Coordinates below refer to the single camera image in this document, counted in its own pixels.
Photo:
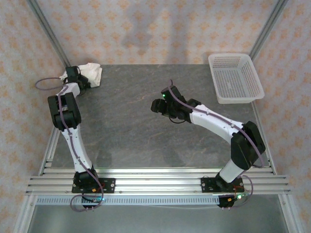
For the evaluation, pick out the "small circuit board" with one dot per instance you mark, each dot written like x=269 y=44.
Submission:
x=96 y=199
x=236 y=197

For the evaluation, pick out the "aluminium frame post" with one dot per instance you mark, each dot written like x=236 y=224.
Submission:
x=48 y=31
x=269 y=26

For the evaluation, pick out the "aluminium side rail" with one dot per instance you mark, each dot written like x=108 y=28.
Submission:
x=51 y=148
x=268 y=157

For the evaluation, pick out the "white perforated plastic basket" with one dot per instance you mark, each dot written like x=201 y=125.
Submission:
x=233 y=80

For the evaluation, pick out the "aluminium base beam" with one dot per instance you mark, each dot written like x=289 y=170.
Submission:
x=158 y=184

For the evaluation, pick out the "white t-shirt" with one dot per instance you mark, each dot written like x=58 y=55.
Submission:
x=93 y=72

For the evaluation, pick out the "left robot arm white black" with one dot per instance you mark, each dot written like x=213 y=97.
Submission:
x=75 y=150

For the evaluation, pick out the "black mounting plate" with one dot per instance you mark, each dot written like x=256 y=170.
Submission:
x=108 y=185
x=207 y=185

